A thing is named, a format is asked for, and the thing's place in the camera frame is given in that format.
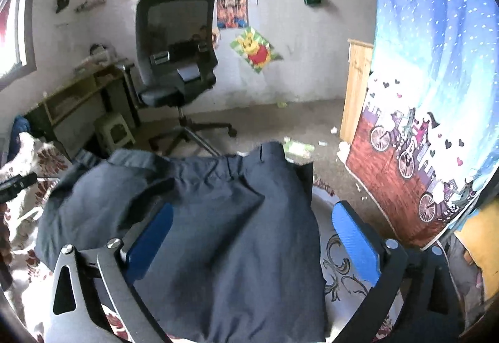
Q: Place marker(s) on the window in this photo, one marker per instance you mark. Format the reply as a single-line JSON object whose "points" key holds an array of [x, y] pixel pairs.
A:
{"points": [[15, 27]]}

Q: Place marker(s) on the green plastic stool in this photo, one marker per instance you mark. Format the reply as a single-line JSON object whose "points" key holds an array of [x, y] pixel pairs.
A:
{"points": [[113, 121]]}

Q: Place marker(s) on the black mesh office chair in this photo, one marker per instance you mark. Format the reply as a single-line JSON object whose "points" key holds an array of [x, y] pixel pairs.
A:
{"points": [[171, 15]]}

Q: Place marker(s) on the yellow bear wall poster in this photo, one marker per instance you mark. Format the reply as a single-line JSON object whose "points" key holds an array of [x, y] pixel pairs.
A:
{"points": [[255, 50]]}

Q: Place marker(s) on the white crumpled paper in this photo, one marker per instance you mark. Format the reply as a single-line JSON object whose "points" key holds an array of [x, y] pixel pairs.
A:
{"points": [[344, 151]]}

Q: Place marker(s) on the pile of papers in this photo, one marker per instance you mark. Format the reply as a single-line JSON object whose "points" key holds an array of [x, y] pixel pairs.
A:
{"points": [[97, 58]]}

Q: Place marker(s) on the yellow cloth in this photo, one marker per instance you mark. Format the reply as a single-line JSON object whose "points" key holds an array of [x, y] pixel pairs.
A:
{"points": [[479, 237]]}

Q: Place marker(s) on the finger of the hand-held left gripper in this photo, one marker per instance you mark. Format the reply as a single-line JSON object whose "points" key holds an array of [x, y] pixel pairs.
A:
{"points": [[17, 185]]}

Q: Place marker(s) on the colourful cartoon wall poster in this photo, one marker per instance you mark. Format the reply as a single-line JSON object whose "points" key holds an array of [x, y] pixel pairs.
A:
{"points": [[232, 9]]}

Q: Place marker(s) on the light wooden cabinet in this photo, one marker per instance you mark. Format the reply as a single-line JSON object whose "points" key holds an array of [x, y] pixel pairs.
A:
{"points": [[356, 93]]}

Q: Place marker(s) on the green paper scrap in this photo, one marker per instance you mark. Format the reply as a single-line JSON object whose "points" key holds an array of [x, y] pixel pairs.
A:
{"points": [[281, 104]]}

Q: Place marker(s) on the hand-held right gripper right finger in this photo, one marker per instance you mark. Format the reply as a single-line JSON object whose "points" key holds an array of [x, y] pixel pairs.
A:
{"points": [[356, 241]]}

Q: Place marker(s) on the blue cloth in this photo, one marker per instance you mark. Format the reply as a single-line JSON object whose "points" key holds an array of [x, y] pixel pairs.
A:
{"points": [[19, 136]]}

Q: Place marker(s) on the green paper sheet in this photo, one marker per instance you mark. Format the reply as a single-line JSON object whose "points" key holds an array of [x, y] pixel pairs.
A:
{"points": [[298, 148]]}

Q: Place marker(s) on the wooden desk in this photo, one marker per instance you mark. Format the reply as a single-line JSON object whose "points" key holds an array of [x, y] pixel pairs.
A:
{"points": [[78, 84]]}

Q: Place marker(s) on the white floral bedsheet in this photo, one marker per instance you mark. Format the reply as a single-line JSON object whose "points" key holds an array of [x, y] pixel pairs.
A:
{"points": [[329, 288]]}

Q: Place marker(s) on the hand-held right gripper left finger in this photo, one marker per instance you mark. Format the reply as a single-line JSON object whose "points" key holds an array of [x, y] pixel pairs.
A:
{"points": [[150, 241]]}

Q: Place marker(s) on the blue printed bicycle curtain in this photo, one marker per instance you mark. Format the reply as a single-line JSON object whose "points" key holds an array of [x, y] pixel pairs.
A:
{"points": [[421, 54]]}

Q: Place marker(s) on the dark navy garment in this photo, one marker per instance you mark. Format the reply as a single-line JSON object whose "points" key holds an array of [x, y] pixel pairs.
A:
{"points": [[234, 249]]}

